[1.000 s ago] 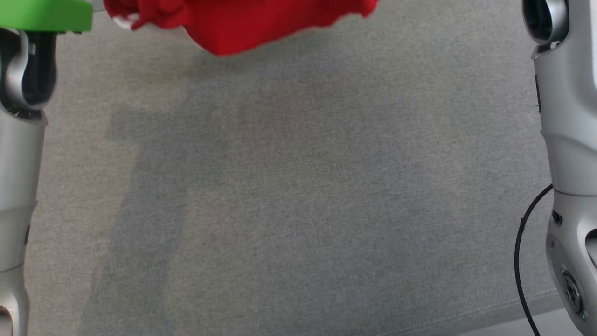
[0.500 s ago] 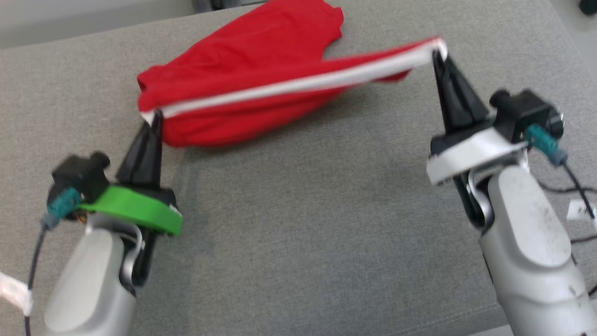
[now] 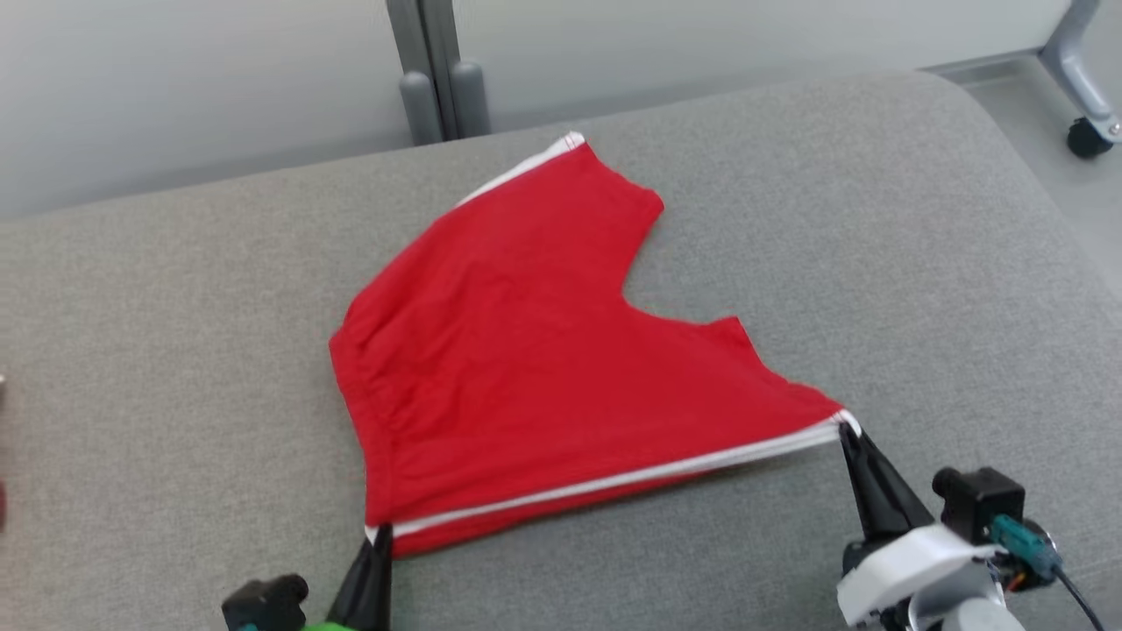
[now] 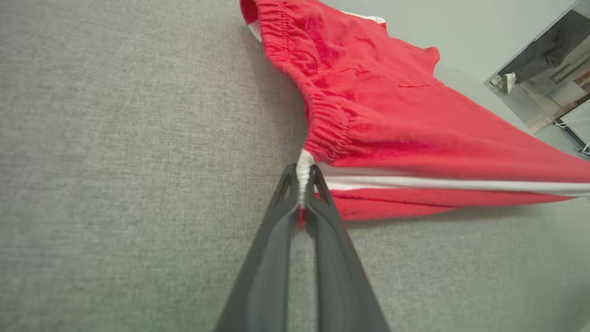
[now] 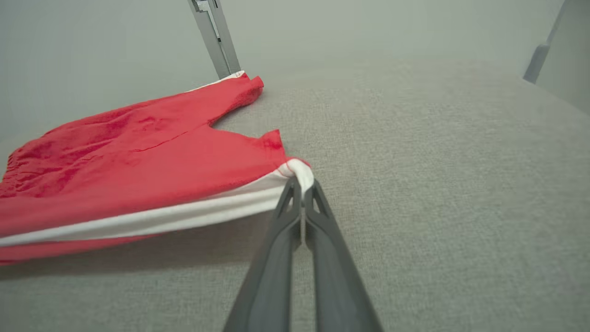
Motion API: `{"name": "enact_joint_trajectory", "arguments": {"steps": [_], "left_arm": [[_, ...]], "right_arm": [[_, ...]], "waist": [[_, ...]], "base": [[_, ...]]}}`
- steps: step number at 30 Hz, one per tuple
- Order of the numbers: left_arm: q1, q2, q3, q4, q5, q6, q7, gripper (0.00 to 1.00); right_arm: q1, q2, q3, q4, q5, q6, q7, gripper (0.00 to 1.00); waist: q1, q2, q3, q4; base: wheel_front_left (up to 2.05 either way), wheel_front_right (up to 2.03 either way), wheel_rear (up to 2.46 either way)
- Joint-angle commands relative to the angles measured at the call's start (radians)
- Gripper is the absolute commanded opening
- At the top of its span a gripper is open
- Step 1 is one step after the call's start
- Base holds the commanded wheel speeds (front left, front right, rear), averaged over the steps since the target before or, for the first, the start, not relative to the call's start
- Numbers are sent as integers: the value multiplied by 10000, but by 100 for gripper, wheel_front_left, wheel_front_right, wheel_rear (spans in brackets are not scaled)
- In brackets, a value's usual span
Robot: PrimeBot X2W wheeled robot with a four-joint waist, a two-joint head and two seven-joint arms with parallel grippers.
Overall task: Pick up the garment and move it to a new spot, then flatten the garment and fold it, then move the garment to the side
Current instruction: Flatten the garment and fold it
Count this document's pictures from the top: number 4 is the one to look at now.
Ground dark reflective glass panel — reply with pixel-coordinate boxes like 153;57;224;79
483;0;590;134

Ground red shorts with white stripe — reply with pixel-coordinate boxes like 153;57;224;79
240;0;590;229

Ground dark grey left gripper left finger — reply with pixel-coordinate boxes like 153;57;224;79
214;164;300;332

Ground white metal rack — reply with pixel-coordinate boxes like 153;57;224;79
553;99;590;156

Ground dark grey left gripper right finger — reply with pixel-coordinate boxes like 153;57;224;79
306;165;390;332

